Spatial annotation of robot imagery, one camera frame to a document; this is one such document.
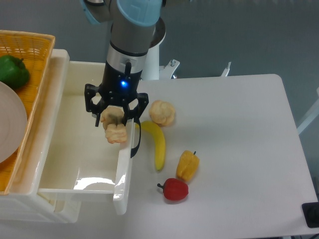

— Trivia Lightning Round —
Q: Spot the beige round plate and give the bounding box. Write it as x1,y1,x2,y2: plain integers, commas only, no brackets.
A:
0,83,27,162

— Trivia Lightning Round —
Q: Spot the square tan bread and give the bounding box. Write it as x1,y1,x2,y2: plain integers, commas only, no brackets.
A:
100,106,127,144

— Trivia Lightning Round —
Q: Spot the round tan bread roll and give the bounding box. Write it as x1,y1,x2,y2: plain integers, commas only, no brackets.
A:
149,100,175,126

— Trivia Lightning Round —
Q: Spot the upper white drawer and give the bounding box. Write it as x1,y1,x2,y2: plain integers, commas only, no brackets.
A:
38,61,135,215

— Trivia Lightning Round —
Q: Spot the black drawer handle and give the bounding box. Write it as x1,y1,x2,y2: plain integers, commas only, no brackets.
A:
130,117,142,158

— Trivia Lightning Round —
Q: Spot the white drawer cabinet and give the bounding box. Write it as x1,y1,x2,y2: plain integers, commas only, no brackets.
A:
0,48,82,224

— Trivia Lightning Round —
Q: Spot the red bell pepper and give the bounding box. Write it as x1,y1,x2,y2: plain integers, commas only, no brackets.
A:
157,178,189,201

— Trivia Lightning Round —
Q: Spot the black device at edge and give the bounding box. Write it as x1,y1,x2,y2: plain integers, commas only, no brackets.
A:
302,202,319,228

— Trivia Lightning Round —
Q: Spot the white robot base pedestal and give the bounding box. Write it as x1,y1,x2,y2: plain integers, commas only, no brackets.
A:
141,18,180,81

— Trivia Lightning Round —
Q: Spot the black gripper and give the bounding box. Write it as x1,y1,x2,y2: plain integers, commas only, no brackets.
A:
84,60,149,127

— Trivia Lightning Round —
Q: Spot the white table frame bracket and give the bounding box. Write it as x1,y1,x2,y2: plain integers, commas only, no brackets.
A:
297,99,319,135

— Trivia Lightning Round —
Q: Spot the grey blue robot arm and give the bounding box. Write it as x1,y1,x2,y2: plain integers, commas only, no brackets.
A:
80,0,173,126

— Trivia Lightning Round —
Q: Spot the yellow bell pepper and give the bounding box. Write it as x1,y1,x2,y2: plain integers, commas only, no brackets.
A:
176,150,200,182

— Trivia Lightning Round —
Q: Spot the yellow banana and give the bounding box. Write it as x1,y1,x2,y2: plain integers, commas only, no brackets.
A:
135,120,166,171

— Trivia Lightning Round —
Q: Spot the green bell pepper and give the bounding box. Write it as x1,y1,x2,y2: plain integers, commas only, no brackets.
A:
0,55,30,90

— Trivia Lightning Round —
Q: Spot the orange plastic basket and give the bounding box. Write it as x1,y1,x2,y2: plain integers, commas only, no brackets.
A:
0,30,55,196

